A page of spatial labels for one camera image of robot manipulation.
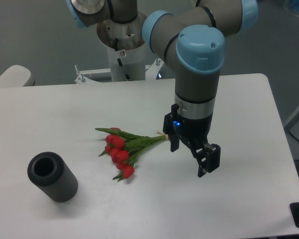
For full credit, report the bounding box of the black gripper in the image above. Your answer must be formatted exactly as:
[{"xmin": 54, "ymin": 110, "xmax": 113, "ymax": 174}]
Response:
[{"xmin": 163, "ymin": 113, "xmax": 221, "ymax": 177}]

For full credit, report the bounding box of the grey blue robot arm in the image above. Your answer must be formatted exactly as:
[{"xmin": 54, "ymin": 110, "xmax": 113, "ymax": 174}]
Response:
[{"xmin": 67, "ymin": 0, "xmax": 258, "ymax": 177}]

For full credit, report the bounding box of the red tulip bouquet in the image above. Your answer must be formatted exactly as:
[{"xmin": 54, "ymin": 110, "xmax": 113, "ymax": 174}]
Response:
[{"xmin": 95, "ymin": 127, "xmax": 169, "ymax": 182}]

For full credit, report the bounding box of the black ribbed cylindrical vase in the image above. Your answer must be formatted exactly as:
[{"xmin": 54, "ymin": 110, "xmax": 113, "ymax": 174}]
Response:
[{"xmin": 27, "ymin": 152, "xmax": 78, "ymax": 203}]

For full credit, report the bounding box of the white chair back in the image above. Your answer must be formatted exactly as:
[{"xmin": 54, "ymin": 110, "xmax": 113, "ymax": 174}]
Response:
[{"xmin": 0, "ymin": 65, "xmax": 35, "ymax": 88}]

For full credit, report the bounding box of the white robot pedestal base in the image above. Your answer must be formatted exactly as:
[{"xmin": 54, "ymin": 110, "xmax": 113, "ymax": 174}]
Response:
[{"xmin": 74, "ymin": 19, "xmax": 165, "ymax": 85}]

